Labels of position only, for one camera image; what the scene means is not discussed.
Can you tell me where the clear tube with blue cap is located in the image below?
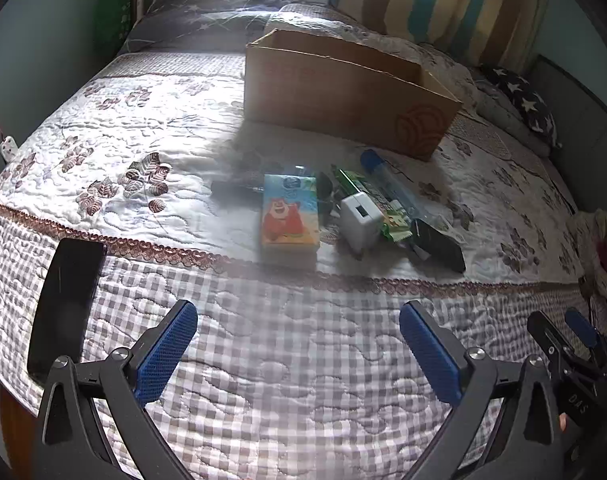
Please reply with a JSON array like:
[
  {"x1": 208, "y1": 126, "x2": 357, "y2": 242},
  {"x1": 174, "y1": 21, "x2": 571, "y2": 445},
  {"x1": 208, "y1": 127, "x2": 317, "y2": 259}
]
[{"x1": 359, "y1": 150, "x2": 449, "y2": 231}]

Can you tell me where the grey padded headboard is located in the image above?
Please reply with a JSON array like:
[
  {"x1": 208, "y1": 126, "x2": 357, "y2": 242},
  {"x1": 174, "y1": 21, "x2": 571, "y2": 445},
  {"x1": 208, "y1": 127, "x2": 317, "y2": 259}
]
[{"x1": 526, "y1": 55, "x2": 607, "y2": 216}]

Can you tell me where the brown cardboard box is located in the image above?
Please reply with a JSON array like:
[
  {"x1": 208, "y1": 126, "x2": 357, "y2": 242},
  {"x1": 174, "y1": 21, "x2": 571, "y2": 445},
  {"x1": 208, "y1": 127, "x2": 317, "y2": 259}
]
[{"x1": 244, "y1": 29, "x2": 464, "y2": 162}]

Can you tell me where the checked leaf-print quilt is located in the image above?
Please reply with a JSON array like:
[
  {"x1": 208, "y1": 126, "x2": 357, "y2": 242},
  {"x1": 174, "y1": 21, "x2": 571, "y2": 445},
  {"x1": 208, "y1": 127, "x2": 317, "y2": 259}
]
[{"x1": 0, "y1": 52, "x2": 607, "y2": 480}]

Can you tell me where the dark star-print blanket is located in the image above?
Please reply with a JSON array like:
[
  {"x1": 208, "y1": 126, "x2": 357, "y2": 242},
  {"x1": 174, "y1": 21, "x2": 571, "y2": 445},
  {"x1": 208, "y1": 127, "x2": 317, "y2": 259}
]
[{"x1": 126, "y1": 0, "x2": 334, "y2": 53}]

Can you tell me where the clear packet with blue label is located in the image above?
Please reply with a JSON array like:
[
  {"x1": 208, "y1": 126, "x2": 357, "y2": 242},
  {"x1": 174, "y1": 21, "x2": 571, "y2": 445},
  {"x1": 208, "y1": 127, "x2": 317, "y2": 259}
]
[{"x1": 284, "y1": 162, "x2": 337, "y2": 208}]

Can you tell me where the large striped pillow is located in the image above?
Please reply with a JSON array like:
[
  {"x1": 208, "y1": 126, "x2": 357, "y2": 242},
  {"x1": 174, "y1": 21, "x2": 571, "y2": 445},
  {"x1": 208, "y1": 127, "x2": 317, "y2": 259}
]
[{"x1": 328, "y1": 0, "x2": 551, "y2": 73}]

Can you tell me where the black marker pen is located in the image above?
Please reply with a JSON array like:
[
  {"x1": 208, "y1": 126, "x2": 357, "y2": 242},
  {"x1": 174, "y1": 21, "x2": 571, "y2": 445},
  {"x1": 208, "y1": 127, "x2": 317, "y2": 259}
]
[{"x1": 211, "y1": 177, "x2": 264, "y2": 196}]

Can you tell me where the wooden bed frame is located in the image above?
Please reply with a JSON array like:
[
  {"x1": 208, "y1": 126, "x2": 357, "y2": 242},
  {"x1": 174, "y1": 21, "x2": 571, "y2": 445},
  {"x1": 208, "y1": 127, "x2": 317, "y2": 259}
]
[{"x1": 0, "y1": 385, "x2": 39, "y2": 466}]

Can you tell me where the orange bear tissue pack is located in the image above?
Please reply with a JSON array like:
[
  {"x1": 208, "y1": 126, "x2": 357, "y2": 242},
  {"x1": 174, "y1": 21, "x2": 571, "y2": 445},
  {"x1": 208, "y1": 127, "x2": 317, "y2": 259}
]
[{"x1": 258, "y1": 174, "x2": 318, "y2": 267}]

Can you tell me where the dark star-print pillow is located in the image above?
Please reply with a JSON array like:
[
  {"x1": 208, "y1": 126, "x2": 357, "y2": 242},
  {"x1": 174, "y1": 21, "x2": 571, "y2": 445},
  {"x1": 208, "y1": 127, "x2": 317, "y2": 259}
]
[{"x1": 478, "y1": 64, "x2": 561, "y2": 148}]

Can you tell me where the green bag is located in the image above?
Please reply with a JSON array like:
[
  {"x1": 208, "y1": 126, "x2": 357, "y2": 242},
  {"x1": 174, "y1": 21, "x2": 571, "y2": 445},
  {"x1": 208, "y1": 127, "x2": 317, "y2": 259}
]
[{"x1": 96, "y1": 0, "x2": 132, "y2": 58}]

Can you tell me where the white charger block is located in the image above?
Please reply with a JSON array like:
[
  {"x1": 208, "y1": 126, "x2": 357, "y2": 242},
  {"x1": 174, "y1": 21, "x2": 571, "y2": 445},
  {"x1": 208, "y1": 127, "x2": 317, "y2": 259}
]
[{"x1": 339, "y1": 192, "x2": 384, "y2": 256}]

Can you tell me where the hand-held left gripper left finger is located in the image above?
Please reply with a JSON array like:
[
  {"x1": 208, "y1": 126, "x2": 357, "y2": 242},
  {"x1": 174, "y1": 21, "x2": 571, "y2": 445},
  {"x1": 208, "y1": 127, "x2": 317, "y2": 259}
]
[{"x1": 34, "y1": 300, "x2": 199, "y2": 480}]

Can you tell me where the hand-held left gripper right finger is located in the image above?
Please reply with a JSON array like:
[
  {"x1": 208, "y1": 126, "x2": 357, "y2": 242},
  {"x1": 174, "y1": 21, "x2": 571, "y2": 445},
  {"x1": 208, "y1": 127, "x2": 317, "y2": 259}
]
[{"x1": 398, "y1": 301, "x2": 579, "y2": 480}]

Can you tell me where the green snack packet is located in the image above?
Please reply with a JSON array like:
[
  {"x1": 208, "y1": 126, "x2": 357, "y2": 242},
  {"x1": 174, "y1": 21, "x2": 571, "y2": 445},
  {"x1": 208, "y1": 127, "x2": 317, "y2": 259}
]
[{"x1": 333, "y1": 167, "x2": 413, "y2": 245}]

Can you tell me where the black smartphone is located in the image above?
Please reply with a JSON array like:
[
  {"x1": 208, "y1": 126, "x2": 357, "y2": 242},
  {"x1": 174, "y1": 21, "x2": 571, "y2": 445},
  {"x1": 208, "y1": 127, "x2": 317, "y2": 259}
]
[{"x1": 26, "y1": 238, "x2": 108, "y2": 378}]

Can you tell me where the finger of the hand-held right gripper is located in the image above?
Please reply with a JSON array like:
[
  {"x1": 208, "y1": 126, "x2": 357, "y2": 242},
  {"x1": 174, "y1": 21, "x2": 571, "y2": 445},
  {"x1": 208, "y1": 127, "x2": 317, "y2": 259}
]
[
  {"x1": 565, "y1": 310, "x2": 607, "y2": 366},
  {"x1": 527, "y1": 310, "x2": 591, "y2": 386}
]

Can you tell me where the pink and white cloth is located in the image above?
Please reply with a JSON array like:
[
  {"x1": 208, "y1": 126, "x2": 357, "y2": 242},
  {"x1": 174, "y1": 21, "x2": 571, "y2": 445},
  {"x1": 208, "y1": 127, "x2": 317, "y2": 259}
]
[{"x1": 573, "y1": 210, "x2": 607, "y2": 306}]

